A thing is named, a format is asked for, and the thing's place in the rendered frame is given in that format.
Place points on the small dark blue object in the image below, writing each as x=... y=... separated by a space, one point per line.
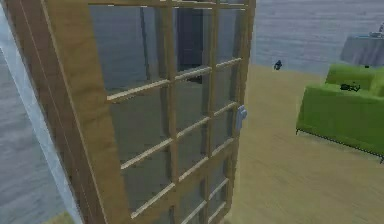
x=277 y=65

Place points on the wooden glass-paned room door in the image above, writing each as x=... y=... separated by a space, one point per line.
x=80 y=83

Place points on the green sofa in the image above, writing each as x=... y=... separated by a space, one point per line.
x=336 y=113

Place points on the black object on sofa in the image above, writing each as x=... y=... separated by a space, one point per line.
x=350 y=87

